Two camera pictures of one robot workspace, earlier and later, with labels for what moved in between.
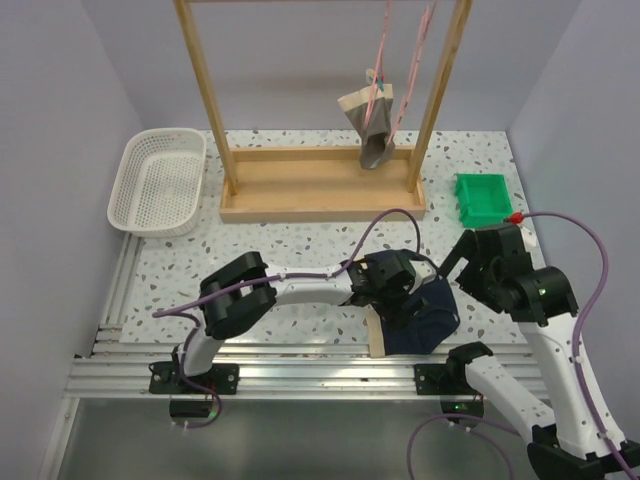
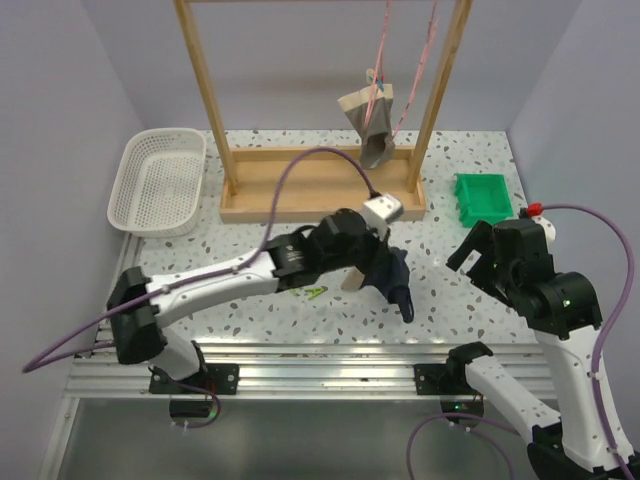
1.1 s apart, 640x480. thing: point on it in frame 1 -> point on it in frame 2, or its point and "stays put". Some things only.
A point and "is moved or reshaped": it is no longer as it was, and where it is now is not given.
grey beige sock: x=374 y=149 stays put
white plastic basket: x=157 y=184 stays put
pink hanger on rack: x=377 y=67 stays put
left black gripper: x=387 y=311 -> x=379 y=248
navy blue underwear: x=418 y=332 is moved or reshaped
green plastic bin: x=482 y=199 stays put
